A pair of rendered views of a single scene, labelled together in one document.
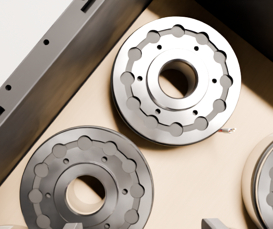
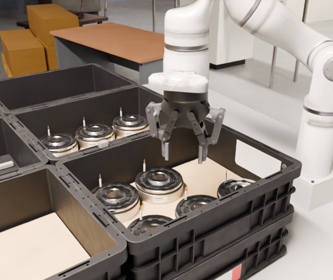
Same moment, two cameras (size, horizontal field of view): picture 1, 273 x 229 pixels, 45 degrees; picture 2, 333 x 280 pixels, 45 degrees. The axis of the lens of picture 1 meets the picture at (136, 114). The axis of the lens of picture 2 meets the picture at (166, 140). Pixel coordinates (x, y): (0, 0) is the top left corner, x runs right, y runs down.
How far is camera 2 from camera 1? 0.62 m
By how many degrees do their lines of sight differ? 66
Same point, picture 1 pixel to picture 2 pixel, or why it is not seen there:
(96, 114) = not seen: hidden behind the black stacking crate
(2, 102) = (219, 201)
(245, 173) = (135, 211)
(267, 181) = (132, 200)
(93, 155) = not seen: hidden behind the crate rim
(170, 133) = (163, 219)
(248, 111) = not seen: hidden behind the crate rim
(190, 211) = (162, 209)
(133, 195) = (183, 207)
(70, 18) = (191, 214)
